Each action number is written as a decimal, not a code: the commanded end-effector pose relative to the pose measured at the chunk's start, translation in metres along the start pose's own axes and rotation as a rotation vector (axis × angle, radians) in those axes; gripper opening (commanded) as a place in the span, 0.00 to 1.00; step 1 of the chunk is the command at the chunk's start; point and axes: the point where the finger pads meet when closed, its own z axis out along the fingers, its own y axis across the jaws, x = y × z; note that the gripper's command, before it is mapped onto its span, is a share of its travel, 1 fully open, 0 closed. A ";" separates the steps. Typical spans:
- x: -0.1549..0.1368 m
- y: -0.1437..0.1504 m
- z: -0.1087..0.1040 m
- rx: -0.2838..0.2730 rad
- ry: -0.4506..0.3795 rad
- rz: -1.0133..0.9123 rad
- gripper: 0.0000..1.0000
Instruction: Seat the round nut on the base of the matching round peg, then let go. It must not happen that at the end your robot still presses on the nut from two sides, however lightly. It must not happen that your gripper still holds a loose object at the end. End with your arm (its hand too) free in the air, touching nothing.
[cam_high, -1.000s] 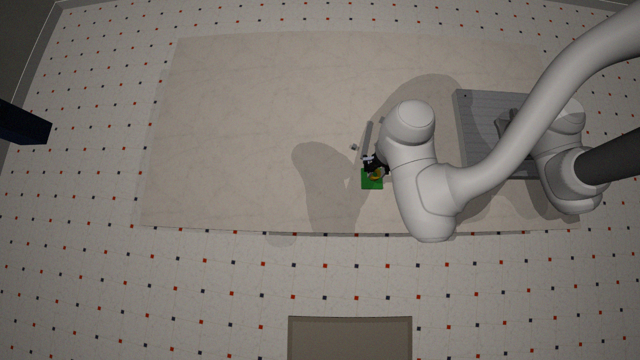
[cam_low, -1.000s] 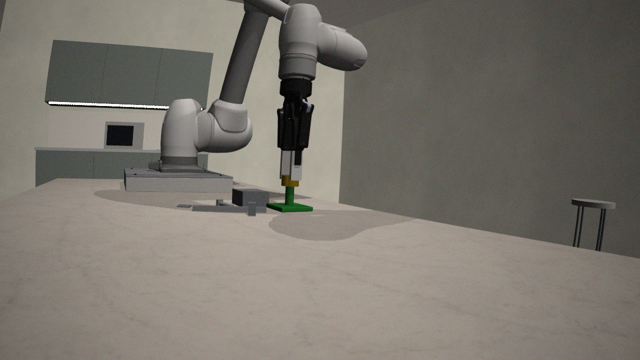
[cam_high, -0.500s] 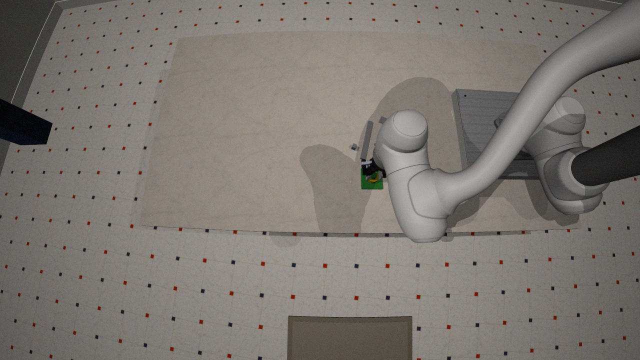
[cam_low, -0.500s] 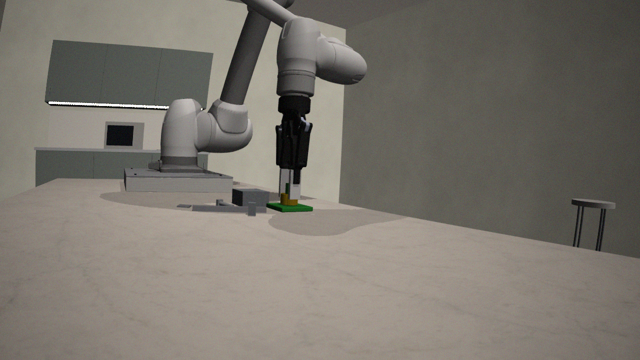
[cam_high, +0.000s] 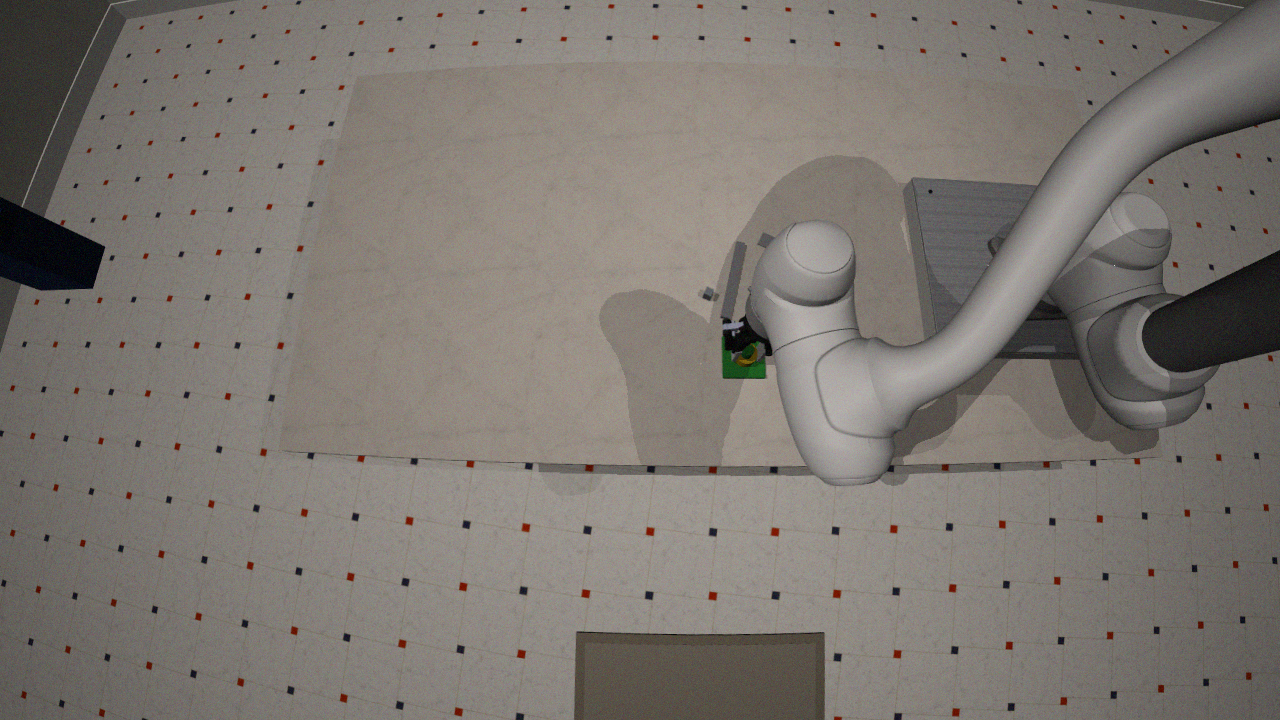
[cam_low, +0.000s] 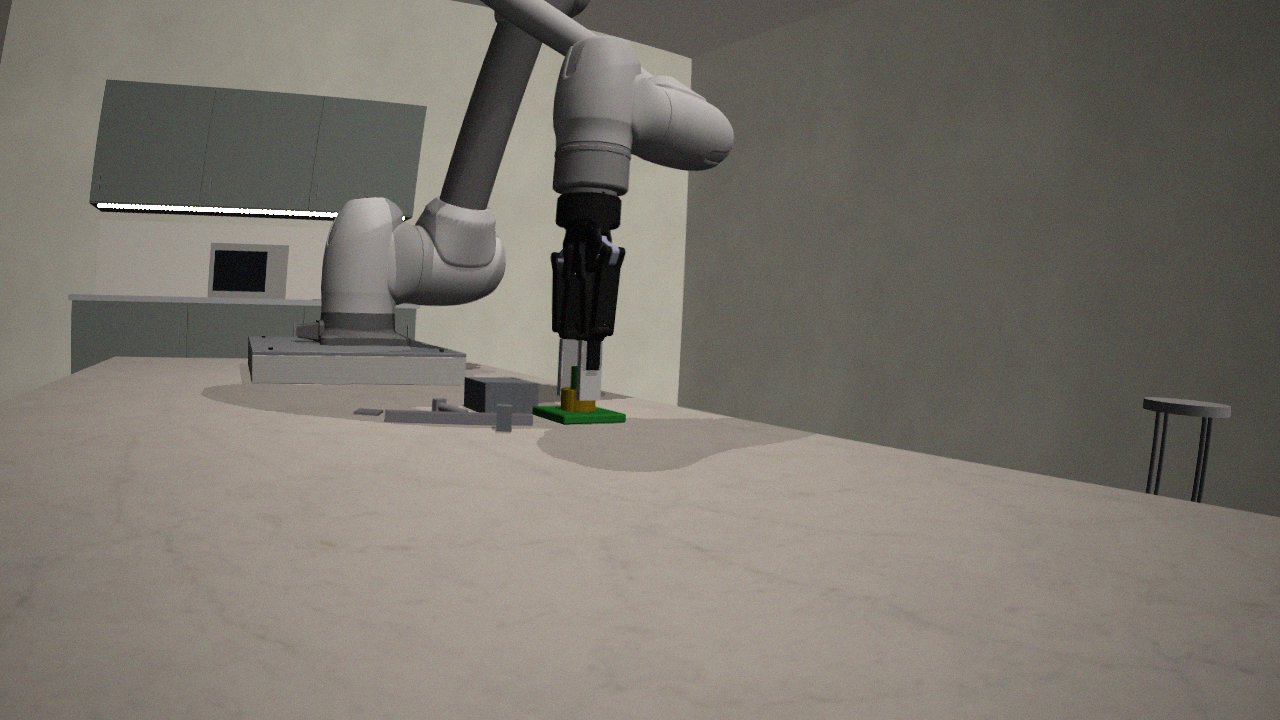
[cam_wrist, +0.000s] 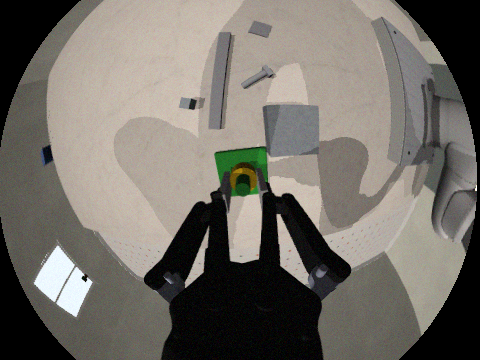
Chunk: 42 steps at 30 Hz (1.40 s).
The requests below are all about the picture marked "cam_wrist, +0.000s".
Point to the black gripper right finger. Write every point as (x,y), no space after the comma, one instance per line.
(326,269)

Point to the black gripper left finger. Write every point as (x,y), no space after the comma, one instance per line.
(168,276)

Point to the green round peg on flat base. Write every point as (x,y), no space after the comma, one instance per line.
(226,160)

